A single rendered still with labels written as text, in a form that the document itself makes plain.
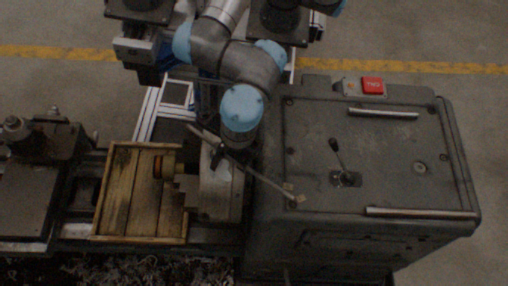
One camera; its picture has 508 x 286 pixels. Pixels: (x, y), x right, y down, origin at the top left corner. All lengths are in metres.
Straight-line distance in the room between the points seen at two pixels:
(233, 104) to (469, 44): 3.01
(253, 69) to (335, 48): 2.39
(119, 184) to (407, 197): 0.93
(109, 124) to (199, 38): 1.93
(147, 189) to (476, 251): 1.92
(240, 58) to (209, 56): 0.06
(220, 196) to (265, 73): 0.47
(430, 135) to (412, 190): 0.19
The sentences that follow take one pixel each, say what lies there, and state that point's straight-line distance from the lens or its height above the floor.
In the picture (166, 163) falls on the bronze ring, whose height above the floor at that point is 1.12.
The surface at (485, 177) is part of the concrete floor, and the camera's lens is 2.97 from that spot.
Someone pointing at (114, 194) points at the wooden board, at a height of 0.89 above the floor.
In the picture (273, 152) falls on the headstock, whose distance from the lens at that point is 1.12.
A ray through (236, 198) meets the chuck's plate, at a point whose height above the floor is 1.17.
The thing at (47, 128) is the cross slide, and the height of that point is 0.97.
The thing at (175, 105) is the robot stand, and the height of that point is 0.23.
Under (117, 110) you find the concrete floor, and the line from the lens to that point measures 2.74.
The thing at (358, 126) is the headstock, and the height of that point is 1.25.
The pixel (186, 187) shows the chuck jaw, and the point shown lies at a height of 1.11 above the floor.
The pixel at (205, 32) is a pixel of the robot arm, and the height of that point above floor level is 1.64.
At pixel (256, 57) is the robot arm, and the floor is 1.64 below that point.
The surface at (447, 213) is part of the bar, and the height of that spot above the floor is 1.28.
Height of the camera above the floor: 2.23
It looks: 60 degrees down
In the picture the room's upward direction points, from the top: 10 degrees clockwise
